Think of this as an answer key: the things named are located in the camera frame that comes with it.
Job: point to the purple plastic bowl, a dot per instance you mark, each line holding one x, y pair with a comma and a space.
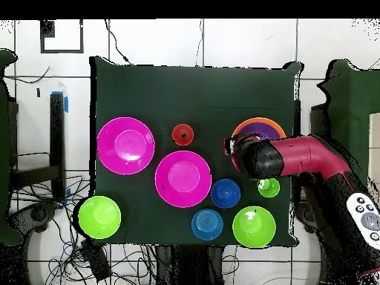
259, 130

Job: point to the orange plastic bowl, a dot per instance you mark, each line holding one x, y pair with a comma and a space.
258, 119

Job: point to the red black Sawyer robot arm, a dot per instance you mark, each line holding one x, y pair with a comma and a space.
308, 157

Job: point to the dark blue plastic bowl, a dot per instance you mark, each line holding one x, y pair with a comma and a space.
225, 193

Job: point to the red plastic cup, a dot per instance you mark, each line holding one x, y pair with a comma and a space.
178, 135

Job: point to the pink plastic bowl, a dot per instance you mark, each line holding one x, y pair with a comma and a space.
183, 178
125, 145

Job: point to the green plastic cup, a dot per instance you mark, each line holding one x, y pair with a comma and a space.
270, 190

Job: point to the dark green tablecloth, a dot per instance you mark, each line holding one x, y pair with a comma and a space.
193, 89

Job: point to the light blue plastic bowl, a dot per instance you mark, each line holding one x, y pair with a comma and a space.
207, 224

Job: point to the green plastic bowl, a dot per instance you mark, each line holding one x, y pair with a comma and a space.
99, 216
254, 227

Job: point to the green clothed side table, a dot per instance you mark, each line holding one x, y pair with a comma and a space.
4, 148
350, 98

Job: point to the white box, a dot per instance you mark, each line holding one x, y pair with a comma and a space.
374, 148

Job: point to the black metal stand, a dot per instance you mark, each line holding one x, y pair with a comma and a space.
56, 142

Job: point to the black power adapter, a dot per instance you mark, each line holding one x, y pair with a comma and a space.
98, 262

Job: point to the black square frame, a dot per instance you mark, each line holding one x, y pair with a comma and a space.
62, 51

